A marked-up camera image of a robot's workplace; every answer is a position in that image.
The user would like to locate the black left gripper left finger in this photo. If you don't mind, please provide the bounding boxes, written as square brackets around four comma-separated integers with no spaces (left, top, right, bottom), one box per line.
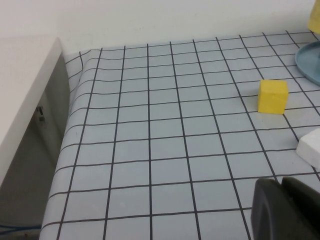
[250,177,320,240]

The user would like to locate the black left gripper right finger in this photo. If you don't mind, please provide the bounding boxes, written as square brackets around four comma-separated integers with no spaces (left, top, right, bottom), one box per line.
[281,176,320,233]

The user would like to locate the blue cup stand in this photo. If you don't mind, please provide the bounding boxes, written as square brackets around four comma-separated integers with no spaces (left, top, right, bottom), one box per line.
[294,41,320,87]

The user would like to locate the yellow plastic cup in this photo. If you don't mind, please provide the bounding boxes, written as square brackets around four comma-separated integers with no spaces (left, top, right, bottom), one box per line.
[307,0,320,33]

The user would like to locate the white foam cube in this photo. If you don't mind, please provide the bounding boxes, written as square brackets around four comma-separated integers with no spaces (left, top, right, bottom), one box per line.
[295,128,320,168]

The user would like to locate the yellow foam cube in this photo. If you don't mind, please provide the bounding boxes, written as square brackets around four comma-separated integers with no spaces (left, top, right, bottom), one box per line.
[257,79,290,115]

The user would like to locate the grid-pattern tablecloth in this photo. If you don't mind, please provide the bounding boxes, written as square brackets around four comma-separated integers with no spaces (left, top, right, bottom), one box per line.
[41,31,320,240]

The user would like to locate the white cabinet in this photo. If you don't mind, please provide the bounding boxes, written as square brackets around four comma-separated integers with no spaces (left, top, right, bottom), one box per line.
[0,36,72,223]

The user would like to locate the blue floor cable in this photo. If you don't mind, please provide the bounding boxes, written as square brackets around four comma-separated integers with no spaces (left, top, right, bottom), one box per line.
[0,223,42,232]

